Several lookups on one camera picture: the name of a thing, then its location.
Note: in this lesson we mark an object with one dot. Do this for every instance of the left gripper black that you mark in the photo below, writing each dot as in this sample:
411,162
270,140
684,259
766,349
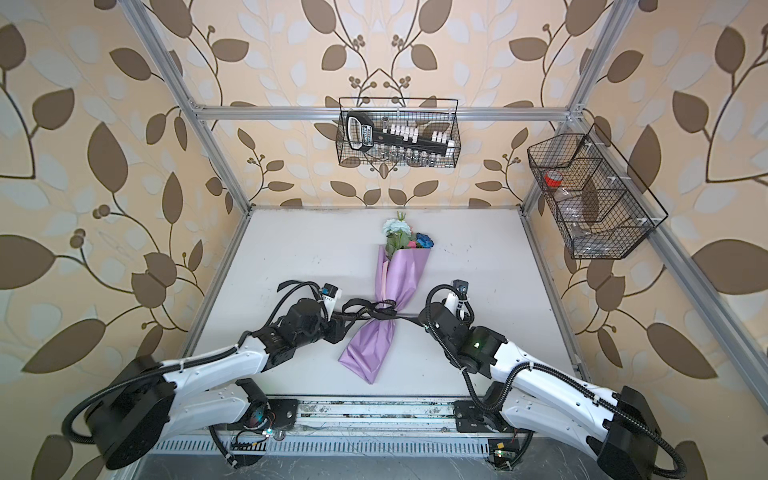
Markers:
338,330

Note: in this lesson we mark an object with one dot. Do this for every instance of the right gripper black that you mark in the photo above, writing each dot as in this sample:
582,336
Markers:
465,324

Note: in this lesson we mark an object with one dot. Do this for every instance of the pink purple wrapping paper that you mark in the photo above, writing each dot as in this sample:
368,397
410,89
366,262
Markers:
396,282

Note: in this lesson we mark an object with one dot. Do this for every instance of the blue fake rose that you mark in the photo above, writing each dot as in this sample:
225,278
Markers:
424,241

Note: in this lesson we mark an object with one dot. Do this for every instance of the pale green fake flower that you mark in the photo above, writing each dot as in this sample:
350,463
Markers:
397,225

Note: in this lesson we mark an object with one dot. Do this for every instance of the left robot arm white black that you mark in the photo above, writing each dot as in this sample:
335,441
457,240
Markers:
151,401

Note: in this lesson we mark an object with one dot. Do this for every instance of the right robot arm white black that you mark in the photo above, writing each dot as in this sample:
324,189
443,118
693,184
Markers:
514,389

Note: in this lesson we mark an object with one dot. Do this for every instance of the red capped clear bottle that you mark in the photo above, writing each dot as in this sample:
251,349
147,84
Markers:
568,204

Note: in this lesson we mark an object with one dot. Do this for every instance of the black socket tool set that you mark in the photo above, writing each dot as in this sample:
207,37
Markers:
394,134

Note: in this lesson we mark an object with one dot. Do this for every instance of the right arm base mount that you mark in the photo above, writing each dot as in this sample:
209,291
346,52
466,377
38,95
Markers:
470,419

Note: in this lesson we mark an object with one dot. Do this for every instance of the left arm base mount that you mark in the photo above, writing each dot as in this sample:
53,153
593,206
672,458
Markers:
275,414

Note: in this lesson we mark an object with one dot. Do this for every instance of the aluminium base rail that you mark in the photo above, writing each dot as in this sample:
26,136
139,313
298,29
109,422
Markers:
378,414

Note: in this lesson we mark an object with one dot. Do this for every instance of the right black wire basket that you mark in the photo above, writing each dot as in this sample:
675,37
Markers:
621,209

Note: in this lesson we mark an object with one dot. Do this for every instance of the black wire basket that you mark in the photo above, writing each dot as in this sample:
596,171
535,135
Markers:
621,209
432,104

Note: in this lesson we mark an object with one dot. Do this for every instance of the back black wire basket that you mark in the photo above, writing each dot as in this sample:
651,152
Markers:
432,104

